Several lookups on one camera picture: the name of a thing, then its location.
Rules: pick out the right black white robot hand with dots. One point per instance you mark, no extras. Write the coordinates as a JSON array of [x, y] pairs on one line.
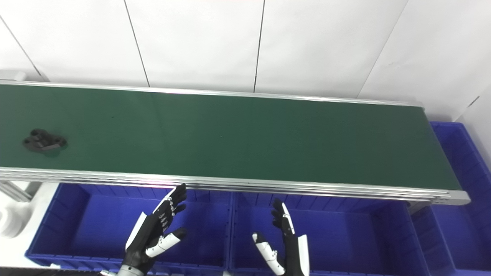
[[293, 253]]

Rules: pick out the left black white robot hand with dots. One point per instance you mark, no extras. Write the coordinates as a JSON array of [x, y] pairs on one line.
[[151, 234]]

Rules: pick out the black flange part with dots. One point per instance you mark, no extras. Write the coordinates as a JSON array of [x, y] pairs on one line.
[[44, 142]]

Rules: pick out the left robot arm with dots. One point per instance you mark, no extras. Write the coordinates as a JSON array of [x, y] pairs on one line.
[[130, 271]]

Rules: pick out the blue plastic bin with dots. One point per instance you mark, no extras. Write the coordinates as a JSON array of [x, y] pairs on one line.
[[464, 230], [345, 237], [96, 230]]

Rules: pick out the green conveyor belt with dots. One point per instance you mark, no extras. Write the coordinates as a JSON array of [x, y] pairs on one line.
[[245, 142], [230, 183]]

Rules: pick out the aluminium conveyor support leg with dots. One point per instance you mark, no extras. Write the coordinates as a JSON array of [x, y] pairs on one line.
[[13, 190]]

